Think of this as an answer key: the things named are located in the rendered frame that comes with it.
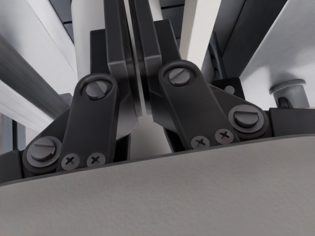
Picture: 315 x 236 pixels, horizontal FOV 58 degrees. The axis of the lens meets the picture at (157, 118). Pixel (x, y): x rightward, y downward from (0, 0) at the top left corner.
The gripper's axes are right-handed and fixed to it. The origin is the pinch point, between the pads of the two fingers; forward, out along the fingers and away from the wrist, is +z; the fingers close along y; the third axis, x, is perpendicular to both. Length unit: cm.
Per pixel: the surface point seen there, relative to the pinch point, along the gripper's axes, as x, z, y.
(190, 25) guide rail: -2.3, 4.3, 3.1
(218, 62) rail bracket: -14.0, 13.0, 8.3
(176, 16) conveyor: -4.5, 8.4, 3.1
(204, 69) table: -21.8, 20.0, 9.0
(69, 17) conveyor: -3.0, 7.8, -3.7
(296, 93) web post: -20.8, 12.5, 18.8
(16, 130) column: -14.5, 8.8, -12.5
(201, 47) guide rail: -4.1, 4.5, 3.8
